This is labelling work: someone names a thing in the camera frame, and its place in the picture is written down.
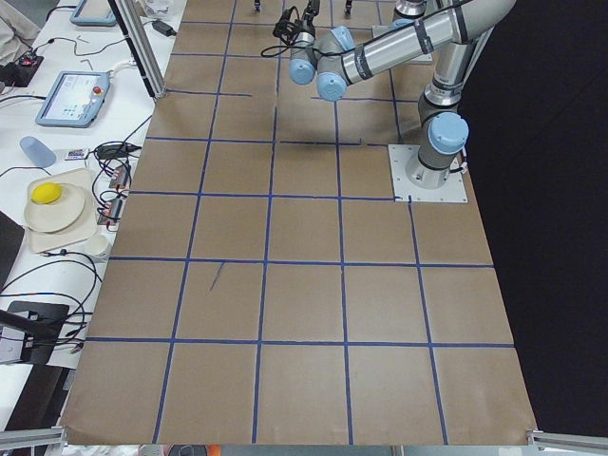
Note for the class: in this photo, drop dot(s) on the black power adapter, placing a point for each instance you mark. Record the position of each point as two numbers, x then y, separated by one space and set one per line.
163 28

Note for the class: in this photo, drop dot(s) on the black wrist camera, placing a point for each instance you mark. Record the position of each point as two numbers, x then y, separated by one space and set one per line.
285 26

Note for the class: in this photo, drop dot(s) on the white paper cup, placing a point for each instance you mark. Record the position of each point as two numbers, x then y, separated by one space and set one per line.
98 247

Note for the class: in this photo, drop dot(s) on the aluminium frame post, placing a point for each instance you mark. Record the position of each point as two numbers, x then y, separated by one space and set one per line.
135 36

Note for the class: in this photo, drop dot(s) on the yellow lemon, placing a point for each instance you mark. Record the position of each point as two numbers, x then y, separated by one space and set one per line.
46 193

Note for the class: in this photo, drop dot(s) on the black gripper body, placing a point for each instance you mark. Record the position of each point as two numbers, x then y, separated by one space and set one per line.
311 12

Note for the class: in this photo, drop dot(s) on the far blue teach pendant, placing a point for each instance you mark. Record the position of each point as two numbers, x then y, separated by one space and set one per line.
93 13

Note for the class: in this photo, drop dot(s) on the near blue teach pendant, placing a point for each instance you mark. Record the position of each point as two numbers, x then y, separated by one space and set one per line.
75 99

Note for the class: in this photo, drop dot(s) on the blue teach pendant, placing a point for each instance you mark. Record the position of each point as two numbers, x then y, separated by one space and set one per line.
93 13
75 99

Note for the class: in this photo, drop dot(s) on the beige square tray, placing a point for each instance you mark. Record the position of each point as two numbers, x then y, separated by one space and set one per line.
84 227

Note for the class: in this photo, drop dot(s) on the beige round plate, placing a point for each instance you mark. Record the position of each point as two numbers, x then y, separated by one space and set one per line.
60 214

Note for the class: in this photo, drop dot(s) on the blue plastic cup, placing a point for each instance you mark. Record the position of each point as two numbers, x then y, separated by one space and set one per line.
37 152

